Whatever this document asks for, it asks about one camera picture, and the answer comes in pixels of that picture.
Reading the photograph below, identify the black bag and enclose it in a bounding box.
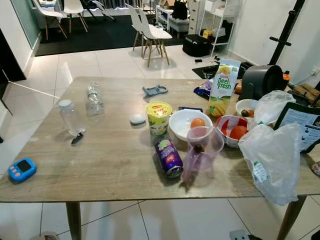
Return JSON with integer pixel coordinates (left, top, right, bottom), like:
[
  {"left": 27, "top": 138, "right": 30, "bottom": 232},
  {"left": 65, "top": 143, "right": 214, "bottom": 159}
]
[{"left": 182, "top": 34, "right": 213, "bottom": 57}]

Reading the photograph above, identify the black area rug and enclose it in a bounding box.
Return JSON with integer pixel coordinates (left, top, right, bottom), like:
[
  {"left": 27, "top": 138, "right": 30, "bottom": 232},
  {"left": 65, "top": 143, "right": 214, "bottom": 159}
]
[{"left": 35, "top": 15, "right": 186, "bottom": 57}]

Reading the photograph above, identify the crumpled clear plastic bag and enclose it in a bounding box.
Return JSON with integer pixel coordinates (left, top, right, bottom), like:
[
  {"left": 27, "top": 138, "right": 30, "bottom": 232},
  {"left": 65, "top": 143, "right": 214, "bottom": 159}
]
[{"left": 255, "top": 90, "right": 297, "bottom": 126}]

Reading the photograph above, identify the purple drink can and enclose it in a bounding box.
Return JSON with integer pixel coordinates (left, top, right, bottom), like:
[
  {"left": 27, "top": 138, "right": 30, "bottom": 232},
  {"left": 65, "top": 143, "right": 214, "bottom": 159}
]
[{"left": 154, "top": 138, "right": 184, "bottom": 179}]

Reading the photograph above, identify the clear bottle with white cap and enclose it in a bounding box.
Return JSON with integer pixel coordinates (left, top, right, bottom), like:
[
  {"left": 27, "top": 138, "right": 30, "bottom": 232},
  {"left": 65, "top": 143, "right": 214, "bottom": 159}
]
[{"left": 58, "top": 99, "right": 84, "bottom": 137}]

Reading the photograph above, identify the grey-blue plastic tool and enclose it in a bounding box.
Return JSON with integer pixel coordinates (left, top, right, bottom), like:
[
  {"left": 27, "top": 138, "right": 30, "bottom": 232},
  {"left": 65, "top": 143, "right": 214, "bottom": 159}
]
[{"left": 142, "top": 84, "right": 168, "bottom": 98}]

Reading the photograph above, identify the white shelf rack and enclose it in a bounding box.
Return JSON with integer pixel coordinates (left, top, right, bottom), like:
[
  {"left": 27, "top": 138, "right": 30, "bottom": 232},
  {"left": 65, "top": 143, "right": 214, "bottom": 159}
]
[{"left": 200, "top": 0, "right": 236, "bottom": 56}]

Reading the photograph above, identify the blue handheld timer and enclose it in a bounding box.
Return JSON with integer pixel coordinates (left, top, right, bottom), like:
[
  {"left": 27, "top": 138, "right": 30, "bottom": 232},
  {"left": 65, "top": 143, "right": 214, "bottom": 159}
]
[{"left": 8, "top": 157, "right": 38, "bottom": 183}]

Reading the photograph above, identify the large white bowl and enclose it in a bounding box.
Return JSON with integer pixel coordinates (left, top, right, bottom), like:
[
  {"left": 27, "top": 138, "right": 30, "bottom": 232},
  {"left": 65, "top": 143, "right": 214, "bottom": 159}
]
[{"left": 168, "top": 109, "right": 214, "bottom": 143}]

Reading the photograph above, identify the round orange fruit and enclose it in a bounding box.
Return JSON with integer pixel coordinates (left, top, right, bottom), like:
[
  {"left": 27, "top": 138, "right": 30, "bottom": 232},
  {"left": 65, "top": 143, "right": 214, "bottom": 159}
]
[{"left": 190, "top": 117, "right": 207, "bottom": 130}]

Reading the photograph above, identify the wooden table leg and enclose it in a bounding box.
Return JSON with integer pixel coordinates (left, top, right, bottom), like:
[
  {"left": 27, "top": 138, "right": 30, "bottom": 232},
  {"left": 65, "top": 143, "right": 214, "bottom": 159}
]
[
  {"left": 66, "top": 202, "right": 82, "bottom": 240},
  {"left": 277, "top": 196, "right": 307, "bottom": 240}
]

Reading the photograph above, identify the white chair with wooden legs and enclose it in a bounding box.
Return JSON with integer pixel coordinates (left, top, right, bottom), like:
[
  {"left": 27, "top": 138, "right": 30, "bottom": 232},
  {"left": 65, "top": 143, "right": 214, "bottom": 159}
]
[
  {"left": 62, "top": 0, "right": 88, "bottom": 33},
  {"left": 126, "top": 4, "right": 148, "bottom": 51},
  {"left": 32, "top": 0, "right": 68, "bottom": 41},
  {"left": 137, "top": 9, "right": 173, "bottom": 68}
]

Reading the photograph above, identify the small black floor mat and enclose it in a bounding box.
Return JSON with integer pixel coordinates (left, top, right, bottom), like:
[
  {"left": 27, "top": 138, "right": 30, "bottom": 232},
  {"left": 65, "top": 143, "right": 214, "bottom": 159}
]
[{"left": 192, "top": 64, "right": 226, "bottom": 80}]

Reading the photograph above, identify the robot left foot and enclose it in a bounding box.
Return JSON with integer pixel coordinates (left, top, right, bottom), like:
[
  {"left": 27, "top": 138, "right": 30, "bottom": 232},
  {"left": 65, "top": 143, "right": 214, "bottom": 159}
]
[{"left": 36, "top": 231, "right": 61, "bottom": 240}]

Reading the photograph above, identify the red tomato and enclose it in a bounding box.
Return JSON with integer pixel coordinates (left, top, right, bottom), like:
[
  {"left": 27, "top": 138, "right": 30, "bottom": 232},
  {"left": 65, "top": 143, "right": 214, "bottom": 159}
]
[{"left": 229, "top": 125, "right": 249, "bottom": 141}]

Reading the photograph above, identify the black clipboard with printed sheet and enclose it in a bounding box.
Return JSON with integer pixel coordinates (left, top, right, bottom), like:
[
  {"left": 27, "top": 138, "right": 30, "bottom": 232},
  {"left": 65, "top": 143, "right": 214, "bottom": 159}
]
[{"left": 273, "top": 102, "right": 320, "bottom": 154}]

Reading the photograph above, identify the yellow instant noodle cup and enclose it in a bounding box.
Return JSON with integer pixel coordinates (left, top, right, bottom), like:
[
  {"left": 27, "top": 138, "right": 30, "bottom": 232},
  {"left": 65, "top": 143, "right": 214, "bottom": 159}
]
[{"left": 145, "top": 101, "right": 173, "bottom": 137}]

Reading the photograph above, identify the black round air fryer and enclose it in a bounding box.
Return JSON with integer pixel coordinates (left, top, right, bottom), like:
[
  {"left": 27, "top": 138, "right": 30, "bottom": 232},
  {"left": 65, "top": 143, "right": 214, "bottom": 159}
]
[{"left": 238, "top": 64, "right": 285, "bottom": 101}]

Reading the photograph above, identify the Peel Fresh juice carton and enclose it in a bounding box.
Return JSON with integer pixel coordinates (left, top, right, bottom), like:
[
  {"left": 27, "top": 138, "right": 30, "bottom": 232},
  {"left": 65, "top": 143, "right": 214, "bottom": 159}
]
[{"left": 208, "top": 59, "right": 242, "bottom": 118}]

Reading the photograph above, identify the small white bowl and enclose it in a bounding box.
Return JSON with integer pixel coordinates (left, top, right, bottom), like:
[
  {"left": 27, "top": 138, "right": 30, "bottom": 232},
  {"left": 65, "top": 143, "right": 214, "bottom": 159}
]
[{"left": 235, "top": 98, "right": 260, "bottom": 118}]

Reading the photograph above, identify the clear plastic bag with label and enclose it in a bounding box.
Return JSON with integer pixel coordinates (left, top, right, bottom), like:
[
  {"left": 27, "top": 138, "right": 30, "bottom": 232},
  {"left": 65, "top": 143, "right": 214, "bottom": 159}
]
[{"left": 238, "top": 123, "right": 302, "bottom": 206}]

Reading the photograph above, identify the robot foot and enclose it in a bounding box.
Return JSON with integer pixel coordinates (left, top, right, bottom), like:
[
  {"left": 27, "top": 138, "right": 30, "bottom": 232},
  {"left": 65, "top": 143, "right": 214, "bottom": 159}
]
[
  {"left": 230, "top": 229, "right": 251, "bottom": 240},
  {"left": 36, "top": 231, "right": 61, "bottom": 240}
]

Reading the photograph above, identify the brown cardboard box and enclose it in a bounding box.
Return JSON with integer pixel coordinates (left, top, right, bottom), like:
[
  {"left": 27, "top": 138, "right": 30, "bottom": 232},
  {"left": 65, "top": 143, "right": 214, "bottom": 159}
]
[{"left": 292, "top": 82, "right": 320, "bottom": 107}]

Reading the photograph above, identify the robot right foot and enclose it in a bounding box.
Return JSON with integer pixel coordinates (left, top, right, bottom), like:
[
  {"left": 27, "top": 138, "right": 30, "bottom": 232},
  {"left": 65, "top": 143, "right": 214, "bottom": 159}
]
[{"left": 230, "top": 229, "right": 251, "bottom": 240}]

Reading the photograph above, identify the crushed clear water bottle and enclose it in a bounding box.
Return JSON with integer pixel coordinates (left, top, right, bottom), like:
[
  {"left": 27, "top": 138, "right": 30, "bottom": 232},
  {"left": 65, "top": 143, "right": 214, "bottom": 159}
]
[{"left": 86, "top": 83, "right": 106, "bottom": 117}]

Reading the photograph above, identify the dark flat phone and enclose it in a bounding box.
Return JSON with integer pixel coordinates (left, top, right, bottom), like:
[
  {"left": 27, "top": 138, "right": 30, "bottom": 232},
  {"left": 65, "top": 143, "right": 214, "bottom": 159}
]
[{"left": 178, "top": 106, "right": 204, "bottom": 112}]

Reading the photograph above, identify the black slanted pole stand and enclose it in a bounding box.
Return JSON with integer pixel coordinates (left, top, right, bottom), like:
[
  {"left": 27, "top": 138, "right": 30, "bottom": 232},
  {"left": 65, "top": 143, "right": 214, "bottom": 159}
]
[{"left": 269, "top": 0, "right": 307, "bottom": 66}]

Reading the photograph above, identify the blue snack packet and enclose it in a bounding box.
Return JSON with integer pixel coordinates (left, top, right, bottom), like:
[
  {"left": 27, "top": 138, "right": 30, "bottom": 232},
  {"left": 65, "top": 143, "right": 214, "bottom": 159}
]
[{"left": 193, "top": 78, "right": 214, "bottom": 98}]

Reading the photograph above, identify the small black clip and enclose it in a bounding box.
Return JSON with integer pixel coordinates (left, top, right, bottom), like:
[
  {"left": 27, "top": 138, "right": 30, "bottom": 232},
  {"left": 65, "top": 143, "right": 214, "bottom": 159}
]
[{"left": 71, "top": 132, "right": 85, "bottom": 146}]

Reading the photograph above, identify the clear purple plastic cup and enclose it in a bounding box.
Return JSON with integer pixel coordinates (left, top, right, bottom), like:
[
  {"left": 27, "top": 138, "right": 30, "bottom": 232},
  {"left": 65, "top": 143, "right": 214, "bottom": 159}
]
[{"left": 181, "top": 126, "right": 225, "bottom": 191}]

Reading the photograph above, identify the red and white bowl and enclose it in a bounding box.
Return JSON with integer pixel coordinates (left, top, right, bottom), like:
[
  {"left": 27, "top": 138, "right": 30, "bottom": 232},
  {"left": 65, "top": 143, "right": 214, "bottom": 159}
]
[{"left": 215, "top": 115, "right": 249, "bottom": 149}]

